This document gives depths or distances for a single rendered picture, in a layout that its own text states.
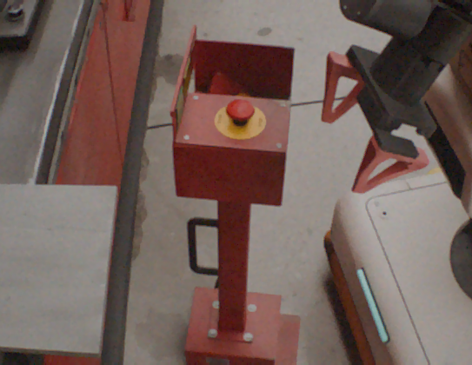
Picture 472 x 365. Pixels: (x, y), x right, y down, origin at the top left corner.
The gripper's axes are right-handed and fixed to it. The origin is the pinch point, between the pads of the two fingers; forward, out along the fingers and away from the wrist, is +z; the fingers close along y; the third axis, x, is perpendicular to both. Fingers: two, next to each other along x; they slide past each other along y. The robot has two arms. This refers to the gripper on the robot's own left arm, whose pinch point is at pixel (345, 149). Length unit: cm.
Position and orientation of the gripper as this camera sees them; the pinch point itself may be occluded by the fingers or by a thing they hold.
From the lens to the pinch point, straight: 73.3
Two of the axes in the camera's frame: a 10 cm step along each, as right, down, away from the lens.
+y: 2.3, 7.4, -6.4
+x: 8.6, 1.5, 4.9
